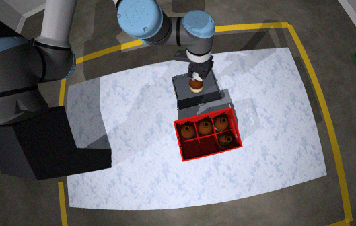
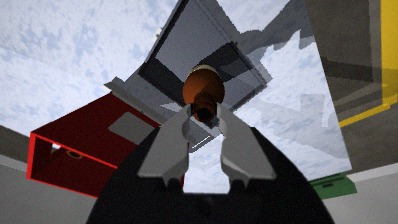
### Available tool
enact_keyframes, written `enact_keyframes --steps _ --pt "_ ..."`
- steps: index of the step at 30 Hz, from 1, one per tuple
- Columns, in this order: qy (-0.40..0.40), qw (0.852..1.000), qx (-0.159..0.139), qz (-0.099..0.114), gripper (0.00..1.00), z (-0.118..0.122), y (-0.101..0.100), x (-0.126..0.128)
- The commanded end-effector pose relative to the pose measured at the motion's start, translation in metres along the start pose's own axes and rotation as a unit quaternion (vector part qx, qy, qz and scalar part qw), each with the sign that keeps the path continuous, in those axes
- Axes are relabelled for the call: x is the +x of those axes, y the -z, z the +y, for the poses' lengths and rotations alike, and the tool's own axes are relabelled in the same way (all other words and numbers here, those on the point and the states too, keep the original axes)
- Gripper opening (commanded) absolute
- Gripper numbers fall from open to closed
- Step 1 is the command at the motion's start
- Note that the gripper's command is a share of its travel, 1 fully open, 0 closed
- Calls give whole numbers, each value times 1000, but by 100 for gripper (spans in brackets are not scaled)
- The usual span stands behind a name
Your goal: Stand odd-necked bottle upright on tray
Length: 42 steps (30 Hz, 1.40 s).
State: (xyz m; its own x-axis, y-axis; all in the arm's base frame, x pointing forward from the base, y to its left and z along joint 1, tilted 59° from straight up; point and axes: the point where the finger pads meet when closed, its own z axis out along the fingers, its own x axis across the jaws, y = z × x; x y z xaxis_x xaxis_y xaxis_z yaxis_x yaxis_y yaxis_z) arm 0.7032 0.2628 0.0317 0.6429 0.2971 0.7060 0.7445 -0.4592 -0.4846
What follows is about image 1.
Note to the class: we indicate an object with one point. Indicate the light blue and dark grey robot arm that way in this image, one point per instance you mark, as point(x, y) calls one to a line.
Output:
point(22, 67)

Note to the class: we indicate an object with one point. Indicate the red crate with dividers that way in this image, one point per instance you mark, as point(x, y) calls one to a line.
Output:
point(208, 144)

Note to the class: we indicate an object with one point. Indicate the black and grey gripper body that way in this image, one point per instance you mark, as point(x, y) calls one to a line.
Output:
point(202, 67)

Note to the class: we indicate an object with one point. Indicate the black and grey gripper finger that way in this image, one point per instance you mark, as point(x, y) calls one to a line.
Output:
point(194, 75)

